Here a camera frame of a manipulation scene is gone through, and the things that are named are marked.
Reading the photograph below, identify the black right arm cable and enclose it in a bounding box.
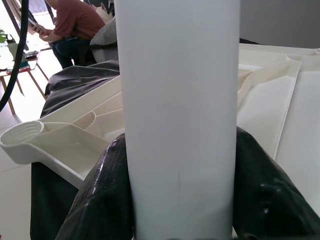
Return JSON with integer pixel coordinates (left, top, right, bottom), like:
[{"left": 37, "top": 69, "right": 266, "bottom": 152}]
[{"left": 0, "top": 0, "right": 30, "bottom": 112}]

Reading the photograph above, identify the black table cloth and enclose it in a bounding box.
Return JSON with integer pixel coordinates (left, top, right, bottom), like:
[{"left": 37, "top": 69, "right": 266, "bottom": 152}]
[{"left": 29, "top": 59, "right": 126, "bottom": 240}]

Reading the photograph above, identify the white plastic table leg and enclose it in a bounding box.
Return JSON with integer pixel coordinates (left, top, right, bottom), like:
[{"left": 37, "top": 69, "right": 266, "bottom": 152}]
[{"left": 113, "top": 0, "right": 241, "bottom": 240}]

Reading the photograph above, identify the grey cushion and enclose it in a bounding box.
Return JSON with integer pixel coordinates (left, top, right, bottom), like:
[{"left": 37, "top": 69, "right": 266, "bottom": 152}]
[{"left": 89, "top": 16, "right": 118, "bottom": 46}]

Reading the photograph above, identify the wooden side table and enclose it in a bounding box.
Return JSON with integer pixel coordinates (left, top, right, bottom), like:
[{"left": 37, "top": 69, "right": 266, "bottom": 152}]
[{"left": 0, "top": 48, "right": 51, "bottom": 116}]

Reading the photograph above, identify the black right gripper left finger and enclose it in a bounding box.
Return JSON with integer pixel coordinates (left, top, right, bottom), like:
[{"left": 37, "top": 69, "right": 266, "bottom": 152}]
[{"left": 54, "top": 132, "right": 136, "bottom": 240}]

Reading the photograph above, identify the person in red shirt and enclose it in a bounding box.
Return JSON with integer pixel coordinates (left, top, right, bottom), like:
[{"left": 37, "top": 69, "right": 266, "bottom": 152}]
[{"left": 38, "top": 0, "right": 106, "bottom": 70}]

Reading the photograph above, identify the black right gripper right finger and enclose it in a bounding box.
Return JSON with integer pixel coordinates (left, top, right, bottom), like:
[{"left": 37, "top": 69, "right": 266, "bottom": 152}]
[{"left": 233, "top": 126, "right": 320, "bottom": 240}]

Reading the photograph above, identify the white plastic children table top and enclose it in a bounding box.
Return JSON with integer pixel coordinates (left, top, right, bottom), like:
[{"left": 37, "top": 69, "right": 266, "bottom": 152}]
[{"left": 0, "top": 43, "right": 320, "bottom": 218}]

